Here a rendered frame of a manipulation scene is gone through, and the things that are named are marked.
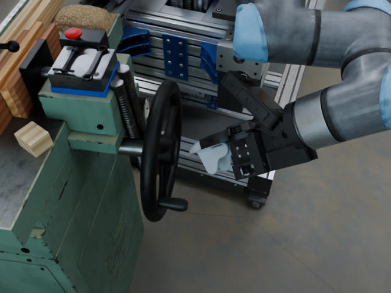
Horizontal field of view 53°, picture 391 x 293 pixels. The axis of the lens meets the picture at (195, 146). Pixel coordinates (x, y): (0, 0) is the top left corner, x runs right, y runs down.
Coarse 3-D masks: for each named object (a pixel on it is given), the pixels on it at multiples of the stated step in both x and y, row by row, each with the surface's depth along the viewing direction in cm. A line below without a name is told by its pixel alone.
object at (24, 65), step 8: (40, 40) 73; (32, 48) 71; (40, 48) 72; (48, 48) 75; (32, 56) 70; (40, 56) 72; (48, 56) 75; (24, 64) 69; (32, 64) 70; (40, 64) 72; (48, 64) 75; (24, 72) 68; (32, 72) 70; (40, 72) 73; (24, 80) 70; (32, 80) 70; (40, 80) 73; (32, 88) 71; (40, 88) 73; (32, 96) 73; (40, 104) 74
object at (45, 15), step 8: (48, 0) 92; (56, 0) 95; (64, 0) 99; (40, 8) 90; (48, 8) 92; (56, 8) 96; (32, 16) 88; (40, 16) 89; (48, 16) 92; (24, 24) 86; (32, 24) 86; (48, 24) 93; (0, 56) 79
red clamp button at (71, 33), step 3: (66, 30) 70; (69, 30) 70; (72, 30) 70; (75, 30) 70; (78, 30) 70; (66, 33) 69; (69, 33) 69; (72, 33) 69; (75, 33) 69; (78, 33) 70; (81, 33) 70; (66, 36) 69; (69, 36) 69; (72, 36) 69; (75, 36) 69; (78, 36) 70; (72, 39) 70
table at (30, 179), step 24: (120, 24) 97; (24, 120) 73; (48, 120) 73; (0, 144) 69; (72, 144) 75; (96, 144) 74; (120, 144) 77; (0, 168) 66; (24, 168) 66; (48, 168) 68; (0, 192) 63; (24, 192) 63; (48, 192) 69; (0, 216) 60; (24, 216) 62; (0, 240) 62; (24, 240) 63
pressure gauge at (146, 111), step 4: (140, 100) 107; (144, 100) 107; (148, 100) 110; (140, 104) 106; (144, 104) 106; (148, 104) 111; (144, 108) 106; (148, 108) 111; (144, 112) 106; (148, 112) 111; (144, 116) 107
